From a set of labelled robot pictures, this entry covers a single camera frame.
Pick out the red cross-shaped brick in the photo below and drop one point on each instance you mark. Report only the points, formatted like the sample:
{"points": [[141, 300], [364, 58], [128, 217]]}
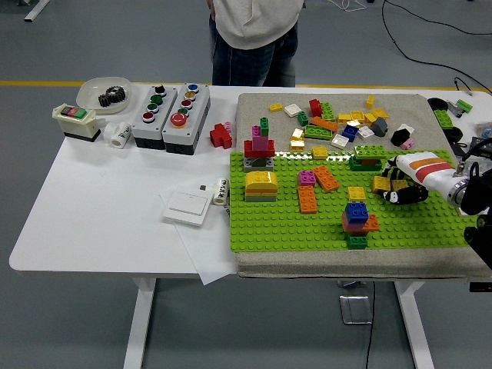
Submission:
{"points": [[220, 136]]}

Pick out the light green small brick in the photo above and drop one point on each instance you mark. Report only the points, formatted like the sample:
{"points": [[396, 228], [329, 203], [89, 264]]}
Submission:
{"points": [[464, 104]]}

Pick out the black gear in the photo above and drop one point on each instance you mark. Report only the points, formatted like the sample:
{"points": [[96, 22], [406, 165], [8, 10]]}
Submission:
{"points": [[111, 96]]}

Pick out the magenta tall toy brick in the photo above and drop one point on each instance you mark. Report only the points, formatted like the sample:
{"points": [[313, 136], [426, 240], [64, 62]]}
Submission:
{"points": [[260, 140]]}

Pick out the clear bag blue parts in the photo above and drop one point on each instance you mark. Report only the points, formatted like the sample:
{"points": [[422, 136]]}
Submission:
{"points": [[485, 128]]}

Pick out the white foot of table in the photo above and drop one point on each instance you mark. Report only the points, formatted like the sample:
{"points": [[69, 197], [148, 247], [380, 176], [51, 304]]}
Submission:
{"points": [[36, 9]]}

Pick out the black small part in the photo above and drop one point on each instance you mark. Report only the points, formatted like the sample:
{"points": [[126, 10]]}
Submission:
{"points": [[458, 148]]}

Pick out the yellow rounded toy brick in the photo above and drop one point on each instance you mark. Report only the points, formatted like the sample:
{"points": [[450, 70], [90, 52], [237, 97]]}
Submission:
{"points": [[261, 179]]}

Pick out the white table leg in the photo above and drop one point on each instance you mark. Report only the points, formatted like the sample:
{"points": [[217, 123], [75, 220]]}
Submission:
{"points": [[140, 319], [415, 319]]}

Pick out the dark green arch brick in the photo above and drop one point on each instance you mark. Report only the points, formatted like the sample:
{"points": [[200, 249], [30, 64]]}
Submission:
{"points": [[359, 165]]}

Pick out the light green long brick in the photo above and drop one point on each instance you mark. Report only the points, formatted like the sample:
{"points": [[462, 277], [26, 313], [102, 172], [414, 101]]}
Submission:
{"points": [[369, 150], [328, 111]]}

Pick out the grey-brown mat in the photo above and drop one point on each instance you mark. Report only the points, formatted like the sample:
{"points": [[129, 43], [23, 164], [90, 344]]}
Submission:
{"points": [[261, 104]]}

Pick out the white labelled tube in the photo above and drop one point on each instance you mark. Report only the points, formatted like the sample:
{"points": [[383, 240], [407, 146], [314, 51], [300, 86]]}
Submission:
{"points": [[220, 190], [121, 135]]}

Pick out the person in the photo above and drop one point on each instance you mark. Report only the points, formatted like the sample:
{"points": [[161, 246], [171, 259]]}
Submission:
{"points": [[253, 38]]}

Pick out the dark green toy brick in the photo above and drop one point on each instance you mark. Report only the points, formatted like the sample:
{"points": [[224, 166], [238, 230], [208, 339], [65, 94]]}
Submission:
{"points": [[357, 242]]}

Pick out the silver floor box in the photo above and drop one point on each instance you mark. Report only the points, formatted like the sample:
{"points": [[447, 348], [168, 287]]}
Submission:
{"points": [[355, 309]]}

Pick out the small white adapter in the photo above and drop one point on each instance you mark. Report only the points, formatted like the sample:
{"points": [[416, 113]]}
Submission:
{"points": [[205, 188]]}

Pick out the white bowl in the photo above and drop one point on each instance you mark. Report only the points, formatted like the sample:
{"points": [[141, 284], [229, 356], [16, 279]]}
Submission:
{"points": [[92, 92]]}

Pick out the beige red-green switch box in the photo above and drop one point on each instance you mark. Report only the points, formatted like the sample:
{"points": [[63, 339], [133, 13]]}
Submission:
{"points": [[75, 121]]}

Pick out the white paper sheet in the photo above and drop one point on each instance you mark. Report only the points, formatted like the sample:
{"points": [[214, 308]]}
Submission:
{"points": [[207, 253]]}

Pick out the white plain tube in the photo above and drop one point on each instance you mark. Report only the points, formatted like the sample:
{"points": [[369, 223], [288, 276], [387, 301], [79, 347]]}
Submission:
{"points": [[108, 131]]}

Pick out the white wall switch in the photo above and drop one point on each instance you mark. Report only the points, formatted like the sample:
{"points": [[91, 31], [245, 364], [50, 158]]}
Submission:
{"points": [[186, 207]]}

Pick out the orange long toy brick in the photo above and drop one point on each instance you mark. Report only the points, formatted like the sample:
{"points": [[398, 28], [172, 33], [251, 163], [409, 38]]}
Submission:
{"points": [[326, 178], [324, 123], [308, 198]]}

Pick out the dark green narrow brick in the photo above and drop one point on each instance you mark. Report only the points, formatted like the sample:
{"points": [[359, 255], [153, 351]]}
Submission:
{"points": [[264, 125], [303, 118]]}

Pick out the black toy piece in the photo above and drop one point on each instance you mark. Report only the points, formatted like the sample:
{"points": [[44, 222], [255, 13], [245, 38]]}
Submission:
{"points": [[399, 137]]}

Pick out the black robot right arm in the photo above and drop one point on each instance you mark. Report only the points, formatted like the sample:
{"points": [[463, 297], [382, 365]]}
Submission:
{"points": [[476, 196]]}

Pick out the red wide toy brick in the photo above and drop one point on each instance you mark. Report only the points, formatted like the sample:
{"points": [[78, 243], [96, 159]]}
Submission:
{"points": [[248, 149]]}

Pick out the green studded baseplate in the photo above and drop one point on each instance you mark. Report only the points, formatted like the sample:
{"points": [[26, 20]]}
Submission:
{"points": [[269, 227]]}

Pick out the silver metal part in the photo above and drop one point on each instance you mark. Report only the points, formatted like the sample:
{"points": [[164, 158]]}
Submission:
{"points": [[454, 108]]}

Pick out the yellow glossy toy brick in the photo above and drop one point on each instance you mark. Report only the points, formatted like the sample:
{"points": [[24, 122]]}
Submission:
{"points": [[296, 145], [353, 123], [298, 133]]}

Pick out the white toy brick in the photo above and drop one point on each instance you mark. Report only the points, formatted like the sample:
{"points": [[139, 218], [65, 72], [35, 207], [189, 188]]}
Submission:
{"points": [[406, 128], [340, 141], [293, 110], [366, 131]]}

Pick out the yellow narrow toy brick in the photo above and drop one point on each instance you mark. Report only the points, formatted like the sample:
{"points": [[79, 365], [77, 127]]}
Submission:
{"points": [[369, 102]]}

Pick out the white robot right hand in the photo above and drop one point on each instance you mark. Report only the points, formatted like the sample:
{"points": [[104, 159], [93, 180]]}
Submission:
{"points": [[426, 169]]}

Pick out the pink small toy brick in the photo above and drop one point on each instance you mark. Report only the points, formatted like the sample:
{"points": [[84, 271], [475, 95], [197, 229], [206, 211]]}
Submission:
{"points": [[227, 126], [408, 143]]}

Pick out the orange thin toy brick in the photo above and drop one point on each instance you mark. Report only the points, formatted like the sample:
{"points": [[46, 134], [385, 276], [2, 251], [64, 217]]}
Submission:
{"points": [[261, 190]]}

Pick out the grey sloped toy brick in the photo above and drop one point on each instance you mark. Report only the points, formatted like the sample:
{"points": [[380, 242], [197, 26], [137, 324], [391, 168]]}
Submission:
{"points": [[378, 126]]}

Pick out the green long toy brick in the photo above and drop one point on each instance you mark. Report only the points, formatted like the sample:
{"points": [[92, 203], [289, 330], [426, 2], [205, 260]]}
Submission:
{"points": [[444, 117], [318, 131]]}

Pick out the grey push-button box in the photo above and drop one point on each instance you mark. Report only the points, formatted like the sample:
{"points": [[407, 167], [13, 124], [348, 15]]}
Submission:
{"points": [[153, 119]]}

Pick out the grey emergency-stop button box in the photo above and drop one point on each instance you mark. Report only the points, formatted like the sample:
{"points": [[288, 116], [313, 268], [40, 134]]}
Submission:
{"points": [[186, 123]]}

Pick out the blue toy brick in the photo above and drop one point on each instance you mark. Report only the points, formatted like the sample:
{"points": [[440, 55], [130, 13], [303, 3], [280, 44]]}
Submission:
{"points": [[350, 131], [356, 211]]}

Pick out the black desk control panel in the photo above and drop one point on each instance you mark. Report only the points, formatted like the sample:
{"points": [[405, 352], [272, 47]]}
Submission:
{"points": [[480, 286]]}

